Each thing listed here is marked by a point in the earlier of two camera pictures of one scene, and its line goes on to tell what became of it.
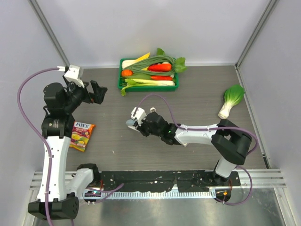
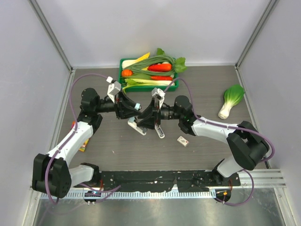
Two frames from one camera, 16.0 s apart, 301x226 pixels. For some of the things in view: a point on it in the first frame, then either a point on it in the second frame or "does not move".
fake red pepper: x=160 y=68 does not move
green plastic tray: x=146 y=88 does not move
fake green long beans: x=153 y=60 does not move
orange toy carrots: x=161 y=77 does not move
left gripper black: x=99 y=91 -> x=121 y=101
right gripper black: x=140 y=128 -> x=152 y=116
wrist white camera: x=72 y=75 -> x=114 y=88
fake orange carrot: x=127 y=72 does not move
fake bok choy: x=233 y=96 does not move
